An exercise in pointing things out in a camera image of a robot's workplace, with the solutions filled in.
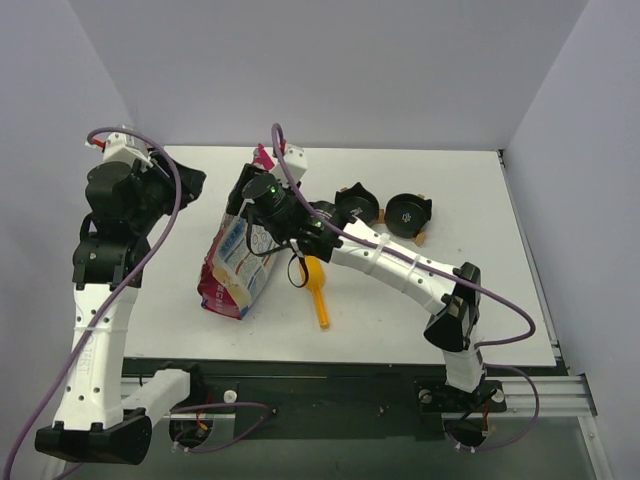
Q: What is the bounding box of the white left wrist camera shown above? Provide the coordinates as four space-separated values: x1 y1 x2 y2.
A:
85 125 152 169

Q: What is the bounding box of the pet food bag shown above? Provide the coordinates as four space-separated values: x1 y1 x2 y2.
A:
197 144 276 320

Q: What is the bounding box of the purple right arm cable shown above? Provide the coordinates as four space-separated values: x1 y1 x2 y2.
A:
270 123 540 455

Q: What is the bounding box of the wooden bowl stand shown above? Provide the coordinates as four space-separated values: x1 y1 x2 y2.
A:
337 185 428 247

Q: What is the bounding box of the yellow plastic scoop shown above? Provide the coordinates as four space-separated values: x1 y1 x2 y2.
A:
299 256 330 330

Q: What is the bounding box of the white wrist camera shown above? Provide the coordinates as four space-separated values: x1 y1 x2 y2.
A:
85 125 152 169
272 143 308 188

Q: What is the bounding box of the black fish cat bowl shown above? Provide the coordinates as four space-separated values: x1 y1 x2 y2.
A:
334 182 380 226

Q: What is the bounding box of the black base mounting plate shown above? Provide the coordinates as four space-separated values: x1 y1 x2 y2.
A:
122 358 509 444

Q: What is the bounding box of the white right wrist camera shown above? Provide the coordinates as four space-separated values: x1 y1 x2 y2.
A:
272 143 308 188

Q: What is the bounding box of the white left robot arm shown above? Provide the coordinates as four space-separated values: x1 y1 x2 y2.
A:
35 152 206 465

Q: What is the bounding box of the black paw cat bowl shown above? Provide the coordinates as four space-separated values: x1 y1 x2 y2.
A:
384 193 432 239

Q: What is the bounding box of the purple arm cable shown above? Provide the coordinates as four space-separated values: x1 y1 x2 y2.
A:
270 123 540 455
2 128 276 480

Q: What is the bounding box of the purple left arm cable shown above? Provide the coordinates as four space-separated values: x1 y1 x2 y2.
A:
2 128 276 480

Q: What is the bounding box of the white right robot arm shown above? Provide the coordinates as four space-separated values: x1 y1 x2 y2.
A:
227 164 485 409

